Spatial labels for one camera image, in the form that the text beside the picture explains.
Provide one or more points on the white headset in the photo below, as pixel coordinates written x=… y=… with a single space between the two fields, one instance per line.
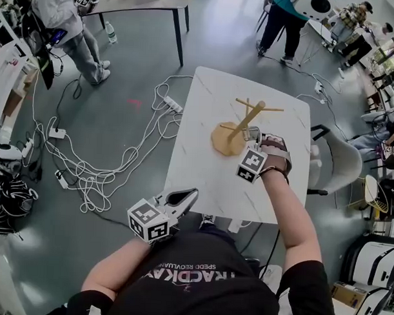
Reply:
x=5 y=153

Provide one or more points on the person's right forearm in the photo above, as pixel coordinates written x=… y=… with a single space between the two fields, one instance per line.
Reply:
x=291 y=215

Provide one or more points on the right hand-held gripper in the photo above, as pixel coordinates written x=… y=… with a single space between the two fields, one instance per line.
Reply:
x=251 y=165

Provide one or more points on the person's black printed t-shirt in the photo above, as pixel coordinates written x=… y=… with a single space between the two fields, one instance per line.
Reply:
x=196 y=282

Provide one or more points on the white shelf unit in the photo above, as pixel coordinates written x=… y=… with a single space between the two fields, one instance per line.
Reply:
x=6 y=76

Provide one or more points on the person's right hand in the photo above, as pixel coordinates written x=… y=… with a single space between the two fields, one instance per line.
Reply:
x=276 y=150

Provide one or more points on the clear plastic water bottle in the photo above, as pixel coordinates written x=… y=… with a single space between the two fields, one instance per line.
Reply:
x=111 y=32

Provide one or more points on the white round helmet device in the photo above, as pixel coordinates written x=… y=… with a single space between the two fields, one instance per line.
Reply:
x=313 y=6

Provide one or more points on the grey shell chair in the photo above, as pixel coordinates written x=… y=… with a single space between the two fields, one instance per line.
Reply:
x=338 y=162

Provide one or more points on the brown cardboard box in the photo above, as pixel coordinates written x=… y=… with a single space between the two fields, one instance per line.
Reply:
x=15 y=100

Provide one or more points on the wooden mug tree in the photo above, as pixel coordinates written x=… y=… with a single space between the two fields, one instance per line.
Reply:
x=222 y=139

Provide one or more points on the person's left forearm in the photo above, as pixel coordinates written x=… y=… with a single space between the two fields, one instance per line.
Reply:
x=115 y=267

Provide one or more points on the grey table with dark legs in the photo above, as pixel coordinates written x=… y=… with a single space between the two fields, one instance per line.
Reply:
x=147 y=3

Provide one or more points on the white power strip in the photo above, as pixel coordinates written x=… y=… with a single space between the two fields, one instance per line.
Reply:
x=28 y=147
x=173 y=104
x=318 y=87
x=56 y=133
x=236 y=226
x=62 y=178

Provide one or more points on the person's white shoe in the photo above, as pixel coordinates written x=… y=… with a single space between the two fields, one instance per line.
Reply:
x=207 y=221

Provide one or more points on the black and white striped bag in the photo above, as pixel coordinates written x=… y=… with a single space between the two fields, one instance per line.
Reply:
x=9 y=205

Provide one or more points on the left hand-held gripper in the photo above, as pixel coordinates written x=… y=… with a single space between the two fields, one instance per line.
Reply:
x=148 y=221

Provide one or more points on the black backpack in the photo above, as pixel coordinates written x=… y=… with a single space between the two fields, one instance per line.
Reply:
x=39 y=51

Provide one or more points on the white and black case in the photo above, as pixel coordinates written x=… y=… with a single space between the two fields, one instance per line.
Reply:
x=373 y=273

